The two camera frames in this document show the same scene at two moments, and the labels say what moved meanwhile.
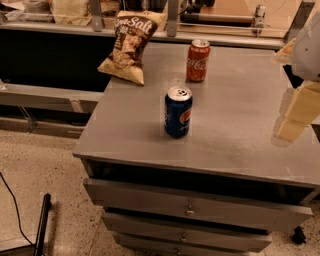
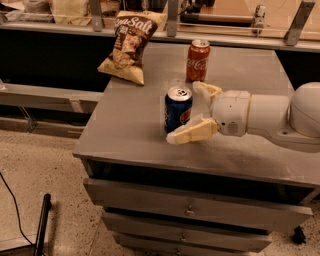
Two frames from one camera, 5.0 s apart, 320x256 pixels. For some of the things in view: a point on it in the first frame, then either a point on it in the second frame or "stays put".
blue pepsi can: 178,111 stays put
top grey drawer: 197,205 stays put
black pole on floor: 40,236 stays put
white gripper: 308,55 -> 230,111
